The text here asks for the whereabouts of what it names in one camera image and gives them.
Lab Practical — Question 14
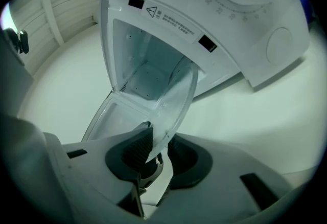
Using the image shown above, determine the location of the blue box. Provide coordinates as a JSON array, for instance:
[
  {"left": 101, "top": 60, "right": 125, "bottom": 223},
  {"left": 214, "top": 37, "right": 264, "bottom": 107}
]
[{"left": 293, "top": 0, "right": 315, "bottom": 25}]

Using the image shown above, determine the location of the white microwave oven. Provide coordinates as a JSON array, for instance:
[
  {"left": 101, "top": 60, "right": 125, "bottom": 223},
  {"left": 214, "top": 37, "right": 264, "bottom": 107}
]
[{"left": 81, "top": 0, "right": 311, "bottom": 143}]

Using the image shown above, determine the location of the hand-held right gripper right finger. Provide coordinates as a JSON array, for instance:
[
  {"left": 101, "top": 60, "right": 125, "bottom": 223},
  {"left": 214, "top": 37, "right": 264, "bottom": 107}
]
[{"left": 155, "top": 132, "right": 289, "bottom": 218}]

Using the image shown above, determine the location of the clear plastic tray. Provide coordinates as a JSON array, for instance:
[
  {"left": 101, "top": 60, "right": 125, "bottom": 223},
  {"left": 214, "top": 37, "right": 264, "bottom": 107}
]
[{"left": 147, "top": 55, "right": 199, "bottom": 165}]

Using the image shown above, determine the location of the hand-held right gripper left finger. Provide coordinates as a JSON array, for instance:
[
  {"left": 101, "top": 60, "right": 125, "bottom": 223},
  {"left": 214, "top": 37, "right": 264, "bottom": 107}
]
[{"left": 43, "top": 121, "right": 154, "bottom": 224}]

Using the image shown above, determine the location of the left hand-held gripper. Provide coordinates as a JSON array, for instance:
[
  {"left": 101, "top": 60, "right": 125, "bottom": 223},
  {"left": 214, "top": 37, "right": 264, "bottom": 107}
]
[{"left": 0, "top": 27, "right": 34, "bottom": 116}]

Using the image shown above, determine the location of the white round microwave button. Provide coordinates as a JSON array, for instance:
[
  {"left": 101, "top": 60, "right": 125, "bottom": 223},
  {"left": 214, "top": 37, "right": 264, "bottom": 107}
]
[{"left": 267, "top": 27, "right": 292, "bottom": 65}]

